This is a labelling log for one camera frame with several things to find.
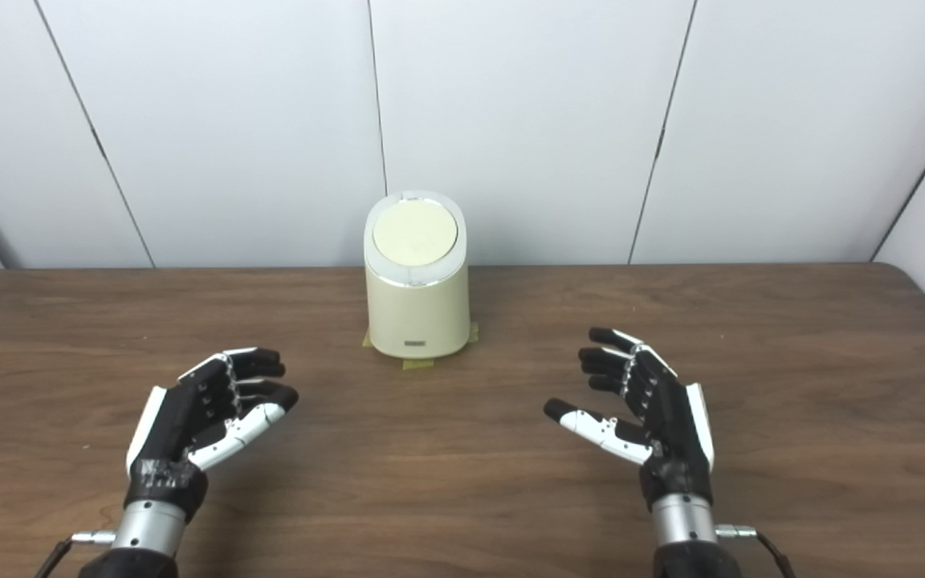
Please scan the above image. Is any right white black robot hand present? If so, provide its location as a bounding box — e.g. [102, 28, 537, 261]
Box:
[544, 327, 715, 511]

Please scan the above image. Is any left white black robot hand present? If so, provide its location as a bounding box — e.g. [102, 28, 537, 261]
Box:
[124, 347, 300, 523]

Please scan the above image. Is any cream-colored trash bin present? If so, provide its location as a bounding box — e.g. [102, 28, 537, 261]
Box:
[363, 190, 470, 360]

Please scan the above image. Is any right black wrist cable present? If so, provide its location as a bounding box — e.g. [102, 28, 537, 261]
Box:
[715, 523, 797, 578]

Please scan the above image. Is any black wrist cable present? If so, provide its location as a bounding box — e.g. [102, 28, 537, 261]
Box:
[33, 530, 118, 578]
[715, 523, 797, 578]

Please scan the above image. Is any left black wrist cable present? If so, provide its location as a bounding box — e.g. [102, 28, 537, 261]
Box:
[33, 530, 118, 578]

